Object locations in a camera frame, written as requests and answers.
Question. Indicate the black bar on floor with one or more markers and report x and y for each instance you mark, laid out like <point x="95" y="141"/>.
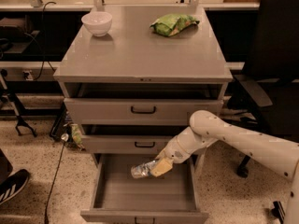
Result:
<point x="278" y="211"/>

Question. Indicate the green chip bag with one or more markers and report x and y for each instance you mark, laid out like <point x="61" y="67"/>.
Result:
<point x="172" y="24"/>

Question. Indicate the black office chair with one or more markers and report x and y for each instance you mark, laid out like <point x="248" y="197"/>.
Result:
<point x="267" y="86"/>

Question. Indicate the grey bottom drawer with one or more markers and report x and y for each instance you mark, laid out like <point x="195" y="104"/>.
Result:
<point x="118" y="198"/>

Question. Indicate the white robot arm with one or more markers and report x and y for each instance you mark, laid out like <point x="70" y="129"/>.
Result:
<point x="205" y="128"/>

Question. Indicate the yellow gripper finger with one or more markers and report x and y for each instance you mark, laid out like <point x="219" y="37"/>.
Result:
<point x="162" y="166"/>

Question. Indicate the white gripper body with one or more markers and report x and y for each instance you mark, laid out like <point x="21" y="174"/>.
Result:
<point x="173" y="153"/>

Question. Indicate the grey top drawer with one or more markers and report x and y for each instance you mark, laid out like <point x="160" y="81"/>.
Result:
<point x="102" y="111"/>

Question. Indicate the white bowl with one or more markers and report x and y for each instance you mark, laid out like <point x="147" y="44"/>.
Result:
<point x="98" y="23"/>

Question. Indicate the black striped shoe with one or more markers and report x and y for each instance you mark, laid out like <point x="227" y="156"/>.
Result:
<point x="13" y="185"/>

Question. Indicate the grey drawer cabinet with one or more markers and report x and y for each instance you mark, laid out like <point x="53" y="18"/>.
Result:
<point x="132" y="61"/>

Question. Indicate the silver redbull can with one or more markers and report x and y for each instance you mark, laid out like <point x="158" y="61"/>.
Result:
<point x="143" y="170"/>

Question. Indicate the grey drawer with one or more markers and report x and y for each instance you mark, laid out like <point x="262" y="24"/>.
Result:
<point x="118" y="198"/>
<point x="102" y="111"/>
<point x="128" y="139"/>

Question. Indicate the black tripod stand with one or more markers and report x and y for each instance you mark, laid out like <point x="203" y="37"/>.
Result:
<point x="16" y="104"/>

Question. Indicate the green bag on floor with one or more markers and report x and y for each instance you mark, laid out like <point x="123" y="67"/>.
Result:
<point x="72" y="136"/>

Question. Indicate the grey middle drawer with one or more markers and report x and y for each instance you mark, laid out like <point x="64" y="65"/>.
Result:
<point x="128" y="139"/>

